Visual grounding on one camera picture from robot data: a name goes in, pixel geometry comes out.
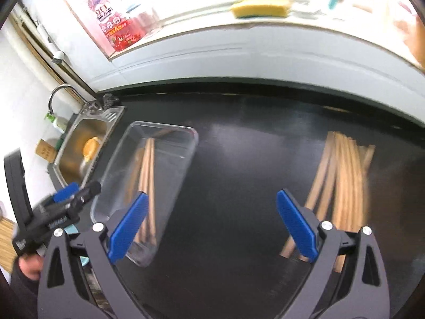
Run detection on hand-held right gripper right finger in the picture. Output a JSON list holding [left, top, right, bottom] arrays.
[[276, 189, 390, 319]]

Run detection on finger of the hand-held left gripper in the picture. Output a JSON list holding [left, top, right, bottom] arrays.
[[50, 182, 81, 205], [66, 181, 102, 215]]

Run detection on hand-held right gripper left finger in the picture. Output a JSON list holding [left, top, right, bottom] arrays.
[[37, 191, 150, 319]]

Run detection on wooden chopsticks bundle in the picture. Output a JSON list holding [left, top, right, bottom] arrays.
[[124, 129, 173, 245]]

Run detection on pile of wooden chopsticks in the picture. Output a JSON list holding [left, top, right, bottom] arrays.
[[280, 131, 376, 273]]

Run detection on clear plastic container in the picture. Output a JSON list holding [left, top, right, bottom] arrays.
[[90, 121, 199, 268]]

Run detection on person's left forearm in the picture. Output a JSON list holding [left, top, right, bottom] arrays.
[[6, 266, 41, 319]]

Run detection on person's left hand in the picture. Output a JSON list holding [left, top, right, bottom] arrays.
[[16, 253, 45, 281]]

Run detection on bamboo mat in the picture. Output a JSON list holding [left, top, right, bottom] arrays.
[[0, 219, 19, 273]]

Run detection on small wooden box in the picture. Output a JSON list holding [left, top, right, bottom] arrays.
[[35, 138, 60, 164]]

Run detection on stainless steel sink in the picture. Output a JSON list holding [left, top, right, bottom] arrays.
[[48, 104, 127, 190]]

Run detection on orange round object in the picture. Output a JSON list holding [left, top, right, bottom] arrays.
[[82, 136, 101, 158]]

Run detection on white bottle green pump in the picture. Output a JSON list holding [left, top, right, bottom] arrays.
[[45, 113, 69, 133]]

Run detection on chrome faucet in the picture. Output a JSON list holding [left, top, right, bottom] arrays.
[[48, 85, 100, 117]]

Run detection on red label detergent bottle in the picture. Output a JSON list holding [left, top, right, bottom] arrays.
[[78, 0, 147, 54]]

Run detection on clear jar blue lid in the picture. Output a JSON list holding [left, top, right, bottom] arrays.
[[124, 3, 160, 37]]

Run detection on brown wooden object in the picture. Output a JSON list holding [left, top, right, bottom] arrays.
[[393, 16, 425, 70]]

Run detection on yellow sponge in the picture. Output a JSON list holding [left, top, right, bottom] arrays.
[[231, 0, 289, 19]]

